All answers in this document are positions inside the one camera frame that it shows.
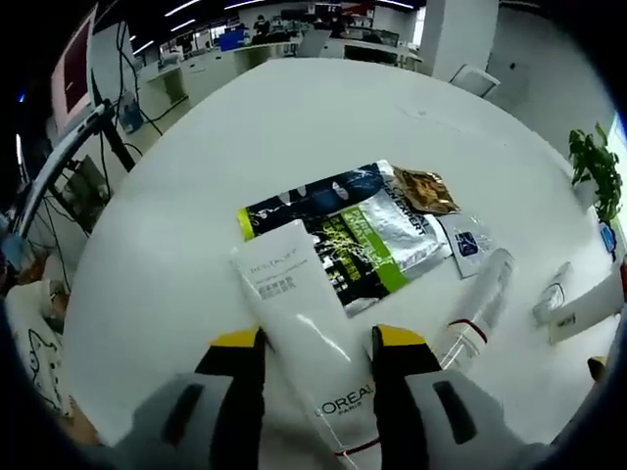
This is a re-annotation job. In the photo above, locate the white skincare bottle red collar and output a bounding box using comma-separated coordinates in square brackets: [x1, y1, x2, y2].
[548, 261, 627, 346]

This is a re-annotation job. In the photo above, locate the gold foil sachet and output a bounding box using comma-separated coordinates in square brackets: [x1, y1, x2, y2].
[391, 165, 462, 216]

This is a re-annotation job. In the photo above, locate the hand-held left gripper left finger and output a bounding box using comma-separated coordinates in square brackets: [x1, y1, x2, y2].
[105, 326, 268, 470]

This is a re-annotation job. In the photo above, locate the white counter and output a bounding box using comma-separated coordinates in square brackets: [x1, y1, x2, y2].
[146, 41, 305, 99]

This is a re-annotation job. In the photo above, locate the computer monitor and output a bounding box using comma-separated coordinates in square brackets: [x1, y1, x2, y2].
[51, 9, 97, 136]

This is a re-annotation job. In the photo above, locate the blue packet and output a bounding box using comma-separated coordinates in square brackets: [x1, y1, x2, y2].
[598, 222, 617, 254]

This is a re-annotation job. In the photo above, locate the green black foil sachet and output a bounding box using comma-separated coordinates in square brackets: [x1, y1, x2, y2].
[236, 159, 450, 319]

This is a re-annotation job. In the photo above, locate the white skincare bottle red ring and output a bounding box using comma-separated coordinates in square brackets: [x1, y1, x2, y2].
[434, 247, 516, 369]

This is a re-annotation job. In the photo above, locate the potted green plant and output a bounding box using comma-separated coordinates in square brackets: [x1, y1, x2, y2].
[567, 121, 624, 221]

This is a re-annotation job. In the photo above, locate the large white skincare tube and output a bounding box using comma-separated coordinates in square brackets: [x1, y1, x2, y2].
[229, 218, 383, 470]

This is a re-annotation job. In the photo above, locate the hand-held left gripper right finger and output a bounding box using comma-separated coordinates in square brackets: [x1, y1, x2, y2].
[369, 322, 545, 470]

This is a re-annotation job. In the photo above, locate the white sachet blue label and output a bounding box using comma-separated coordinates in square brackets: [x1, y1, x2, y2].
[434, 213, 501, 280]

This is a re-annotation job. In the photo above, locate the blue screen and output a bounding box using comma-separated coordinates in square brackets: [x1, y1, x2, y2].
[218, 28, 251, 53]

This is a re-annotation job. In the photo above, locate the skincare bottle red square label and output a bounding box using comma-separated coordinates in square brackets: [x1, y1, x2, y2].
[532, 261, 574, 327]

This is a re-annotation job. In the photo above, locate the black monitor stand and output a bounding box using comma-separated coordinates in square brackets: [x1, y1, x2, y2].
[90, 72, 136, 172]

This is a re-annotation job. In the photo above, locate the white chair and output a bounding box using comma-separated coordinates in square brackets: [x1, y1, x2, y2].
[448, 63, 501, 97]

